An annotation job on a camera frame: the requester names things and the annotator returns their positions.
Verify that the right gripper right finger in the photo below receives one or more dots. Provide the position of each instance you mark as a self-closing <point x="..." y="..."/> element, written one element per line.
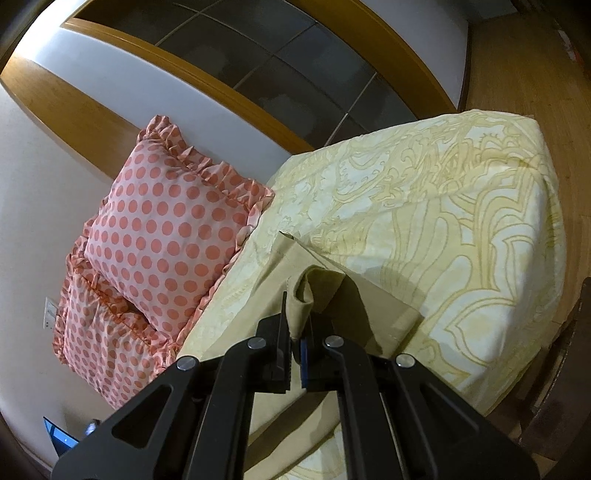
<point x="400" y="420"/>

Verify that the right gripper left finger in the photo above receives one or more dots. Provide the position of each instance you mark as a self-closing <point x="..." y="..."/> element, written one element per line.
<point x="193" y="421"/>

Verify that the beige khaki pants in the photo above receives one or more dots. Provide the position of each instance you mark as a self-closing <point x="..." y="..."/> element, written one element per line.
<point x="318" y="292"/>

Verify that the lower pink polka-dot pillow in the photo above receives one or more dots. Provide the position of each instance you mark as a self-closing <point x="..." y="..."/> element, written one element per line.
<point x="100" y="338"/>

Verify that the pink polka-dot pillow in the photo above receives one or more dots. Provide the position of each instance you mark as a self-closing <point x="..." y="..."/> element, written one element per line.
<point x="171" y="225"/>
<point x="100" y="338"/>

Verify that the blue glowing screen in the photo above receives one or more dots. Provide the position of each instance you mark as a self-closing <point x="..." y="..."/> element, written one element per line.
<point x="61" y="440"/>

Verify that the dark wooden chair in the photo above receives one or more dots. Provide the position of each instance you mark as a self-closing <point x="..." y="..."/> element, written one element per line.
<point x="558" y="405"/>

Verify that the upper pink polka-dot pillow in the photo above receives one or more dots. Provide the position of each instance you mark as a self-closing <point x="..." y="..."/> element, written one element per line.
<point x="171" y="225"/>

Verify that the yellow patterned bed cover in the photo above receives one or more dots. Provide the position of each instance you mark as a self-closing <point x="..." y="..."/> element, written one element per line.
<point x="457" y="216"/>

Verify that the wooden framed dark window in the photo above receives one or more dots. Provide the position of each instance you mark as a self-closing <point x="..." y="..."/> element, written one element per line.
<point x="249" y="82"/>

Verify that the white wall socket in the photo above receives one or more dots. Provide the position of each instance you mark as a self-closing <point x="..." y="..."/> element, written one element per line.
<point x="49" y="313"/>

